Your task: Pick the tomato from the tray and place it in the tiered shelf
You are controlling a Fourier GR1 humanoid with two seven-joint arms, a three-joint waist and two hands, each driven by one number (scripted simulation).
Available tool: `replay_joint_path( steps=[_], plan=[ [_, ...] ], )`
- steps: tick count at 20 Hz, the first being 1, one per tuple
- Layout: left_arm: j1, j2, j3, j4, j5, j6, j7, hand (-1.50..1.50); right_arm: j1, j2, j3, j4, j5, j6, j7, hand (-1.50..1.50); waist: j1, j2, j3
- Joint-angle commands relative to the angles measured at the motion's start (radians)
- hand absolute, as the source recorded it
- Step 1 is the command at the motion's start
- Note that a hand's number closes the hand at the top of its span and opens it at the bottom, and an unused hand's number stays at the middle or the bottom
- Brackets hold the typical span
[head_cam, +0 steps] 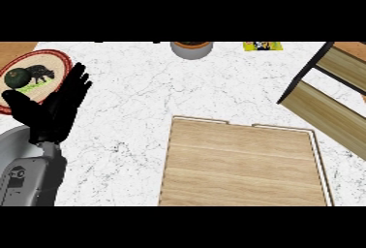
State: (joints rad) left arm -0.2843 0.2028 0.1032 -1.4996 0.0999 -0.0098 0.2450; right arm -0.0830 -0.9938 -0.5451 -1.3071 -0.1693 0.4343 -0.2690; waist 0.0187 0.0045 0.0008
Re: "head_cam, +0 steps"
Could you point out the red-rimmed oval plate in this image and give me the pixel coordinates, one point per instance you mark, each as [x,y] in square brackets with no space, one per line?
[47,69]

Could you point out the yellow printed packet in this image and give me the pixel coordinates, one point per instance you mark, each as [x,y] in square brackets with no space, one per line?
[262,46]

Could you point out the wooden tray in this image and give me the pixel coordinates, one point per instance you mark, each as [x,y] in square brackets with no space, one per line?
[242,164]

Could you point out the dark green round vegetable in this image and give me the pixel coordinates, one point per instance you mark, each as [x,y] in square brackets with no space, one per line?
[17,78]

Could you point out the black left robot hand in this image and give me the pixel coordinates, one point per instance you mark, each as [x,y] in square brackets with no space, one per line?
[56,106]

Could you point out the brown wooden board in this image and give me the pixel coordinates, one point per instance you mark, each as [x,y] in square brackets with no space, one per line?
[13,51]

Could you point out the grey pot with orange rim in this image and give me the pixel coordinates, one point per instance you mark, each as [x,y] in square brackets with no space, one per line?
[191,50]

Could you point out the wooden tiered shelf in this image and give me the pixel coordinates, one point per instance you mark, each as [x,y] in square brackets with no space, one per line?
[329,103]

